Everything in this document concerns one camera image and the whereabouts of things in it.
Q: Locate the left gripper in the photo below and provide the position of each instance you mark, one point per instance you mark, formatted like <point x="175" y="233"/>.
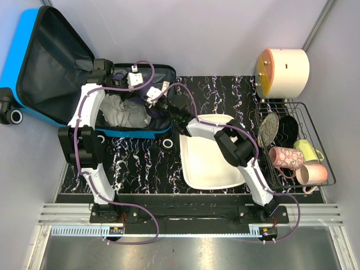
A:
<point x="125" y="79"/>

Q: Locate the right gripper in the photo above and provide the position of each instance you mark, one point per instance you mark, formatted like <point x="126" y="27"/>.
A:
<point x="156" y="106"/>

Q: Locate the grey cloth garment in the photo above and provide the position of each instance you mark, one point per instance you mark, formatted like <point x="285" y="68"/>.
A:
<point x="127" y="113"/>

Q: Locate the blue fish-print suitcase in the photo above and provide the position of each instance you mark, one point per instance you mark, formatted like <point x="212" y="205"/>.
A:
<point x="46" y="66"/>

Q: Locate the white plastic basin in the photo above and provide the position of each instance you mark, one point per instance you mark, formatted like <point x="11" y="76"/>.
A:
<point x="203" y="165"/>

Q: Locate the cream cylindrical drawer box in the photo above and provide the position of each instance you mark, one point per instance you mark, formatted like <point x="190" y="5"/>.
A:
<point x="281" y="73"/>

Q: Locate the purple cloth garment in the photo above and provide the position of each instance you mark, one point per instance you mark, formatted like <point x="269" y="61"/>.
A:
<point x="153" y="112"/>

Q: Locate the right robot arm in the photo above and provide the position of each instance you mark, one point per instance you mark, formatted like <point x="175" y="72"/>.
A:
<point x="237" y="147"/>

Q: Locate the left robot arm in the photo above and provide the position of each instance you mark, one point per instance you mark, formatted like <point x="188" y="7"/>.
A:
<point x="84" y="147"/>

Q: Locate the white rectangular tube box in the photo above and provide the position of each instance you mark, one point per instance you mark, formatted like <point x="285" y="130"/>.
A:
<point x="165" y="85"/>

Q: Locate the detached black white wheel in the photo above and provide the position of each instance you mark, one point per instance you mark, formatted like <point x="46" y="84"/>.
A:
<point x="167" y="145"/>

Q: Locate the grey speckled plate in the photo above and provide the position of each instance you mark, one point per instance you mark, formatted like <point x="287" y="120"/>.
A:
<point x="268" y="130"/>

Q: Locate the black bowl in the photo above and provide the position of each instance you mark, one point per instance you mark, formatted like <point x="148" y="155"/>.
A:
<point x="288" y="131"/>

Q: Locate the pink patterned mug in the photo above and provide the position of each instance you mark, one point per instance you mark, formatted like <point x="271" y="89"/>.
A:
<point x="286" y="158"/>

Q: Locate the yellow-green mug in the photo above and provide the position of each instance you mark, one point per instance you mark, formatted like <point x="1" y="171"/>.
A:
<point x="309" y="152"/>

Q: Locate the peach gradient mug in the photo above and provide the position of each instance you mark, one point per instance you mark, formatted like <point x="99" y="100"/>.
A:
<point x="310" y="176"/>

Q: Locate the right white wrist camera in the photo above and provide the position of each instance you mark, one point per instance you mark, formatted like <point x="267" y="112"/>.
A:
<point x="152" y="95"/>

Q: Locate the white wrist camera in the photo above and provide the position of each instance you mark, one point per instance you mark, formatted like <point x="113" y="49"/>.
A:
<point x="152" y="95"/>
<point x="134" y="77"/>

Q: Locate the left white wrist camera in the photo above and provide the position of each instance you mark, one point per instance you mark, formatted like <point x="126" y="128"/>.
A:
<point x="134" y="77"/>

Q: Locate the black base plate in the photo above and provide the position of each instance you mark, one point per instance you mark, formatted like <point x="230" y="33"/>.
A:
<point x="234" y="213"/>

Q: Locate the black wire dish rack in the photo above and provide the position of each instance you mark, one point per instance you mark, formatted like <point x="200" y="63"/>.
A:
<point x="307" y="131"/>

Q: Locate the aluminium rail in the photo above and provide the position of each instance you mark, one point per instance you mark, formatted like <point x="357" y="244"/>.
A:
<point x="78" y="214"/>

